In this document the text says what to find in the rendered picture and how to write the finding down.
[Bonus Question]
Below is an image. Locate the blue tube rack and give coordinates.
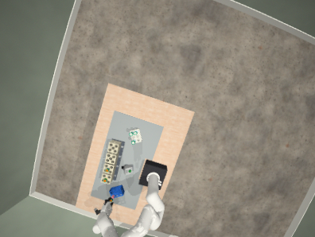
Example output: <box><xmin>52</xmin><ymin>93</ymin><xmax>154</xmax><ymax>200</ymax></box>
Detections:
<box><xmin>109</xmin><ymin>185</ymin><xmax>125</xmax><ymax>197</ymax></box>

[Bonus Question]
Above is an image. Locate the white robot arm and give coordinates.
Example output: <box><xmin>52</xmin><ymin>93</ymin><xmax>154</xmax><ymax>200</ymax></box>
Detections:
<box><xmin>92</xmin><ymin>173</ymin><xmax>165</xmax><ymax>237</ymax></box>

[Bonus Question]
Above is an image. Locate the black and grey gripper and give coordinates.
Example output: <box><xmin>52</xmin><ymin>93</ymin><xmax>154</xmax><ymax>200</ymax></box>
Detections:
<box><xmin>100</xmin><ymin>197</ymin><xmax>114</xmax><ymax>216</ymax></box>

